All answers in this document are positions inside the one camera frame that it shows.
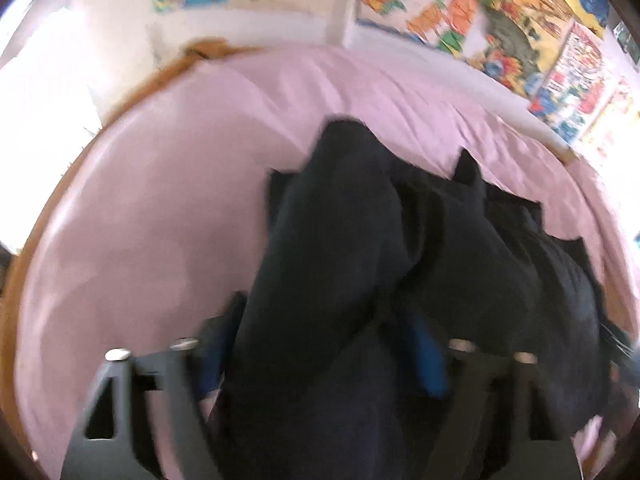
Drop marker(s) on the wooden bed frame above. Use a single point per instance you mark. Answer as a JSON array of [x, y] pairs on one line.
[[16, 454]]

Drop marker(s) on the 2024 collage drawing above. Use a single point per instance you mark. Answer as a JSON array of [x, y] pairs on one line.
[[569, 96]]

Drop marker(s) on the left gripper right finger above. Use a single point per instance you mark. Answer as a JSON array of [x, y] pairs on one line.
[[498, 422]]

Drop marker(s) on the black puffer jacket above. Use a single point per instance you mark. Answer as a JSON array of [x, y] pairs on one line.
[[366, 255]]

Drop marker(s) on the landscape drawing with black hill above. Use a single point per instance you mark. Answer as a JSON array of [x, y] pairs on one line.
[[523, 39]]

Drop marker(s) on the pink bed duvet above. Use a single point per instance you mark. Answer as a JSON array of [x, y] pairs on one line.
[[166, 215]]

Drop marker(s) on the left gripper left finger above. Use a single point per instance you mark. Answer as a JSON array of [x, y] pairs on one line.
[[114, 438]]

